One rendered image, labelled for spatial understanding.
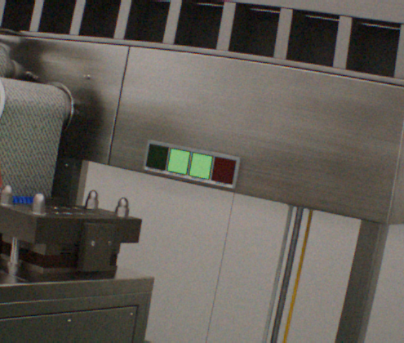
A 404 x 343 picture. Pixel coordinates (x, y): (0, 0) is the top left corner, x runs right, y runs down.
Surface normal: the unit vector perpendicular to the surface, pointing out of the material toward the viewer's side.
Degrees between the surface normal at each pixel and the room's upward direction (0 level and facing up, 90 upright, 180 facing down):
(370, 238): 90
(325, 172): 90
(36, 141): 90
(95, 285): 90
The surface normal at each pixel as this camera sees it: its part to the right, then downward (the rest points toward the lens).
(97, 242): 0.83, 0.18
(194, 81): -0.52, -0.04
